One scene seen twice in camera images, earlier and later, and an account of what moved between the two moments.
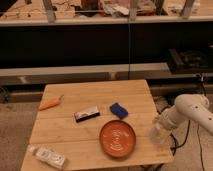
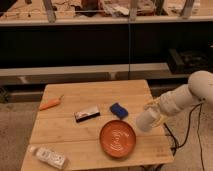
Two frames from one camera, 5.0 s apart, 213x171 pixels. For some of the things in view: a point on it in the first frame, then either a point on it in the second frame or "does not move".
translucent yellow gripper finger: [164, 135] to [161, 119]
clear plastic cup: [158, 135] to [150, 113]
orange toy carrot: [51, 102] does not move
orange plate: [117, 138] does not move
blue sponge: [118, 110] does not move
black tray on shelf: [193, 62] does not move
